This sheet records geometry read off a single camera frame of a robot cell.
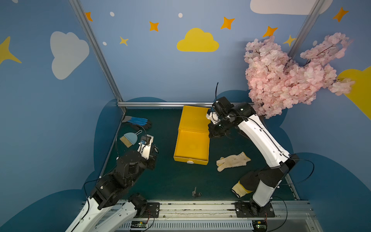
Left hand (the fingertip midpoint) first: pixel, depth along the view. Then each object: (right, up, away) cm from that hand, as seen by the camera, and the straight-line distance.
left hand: (153, 145), depth 65 cm
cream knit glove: (+47, -14, +28) cm, 56 cm away
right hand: (+28, +4, +8) cm, 29 cm away
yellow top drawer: (+19, -4, +19) cm, 27 cm away
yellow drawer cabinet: (+20, +9, +22) cm, 31 cm away
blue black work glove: (-23, +11, +46) cm, 52 cm away
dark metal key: (+21, -30, +14) cm, 39 cm away
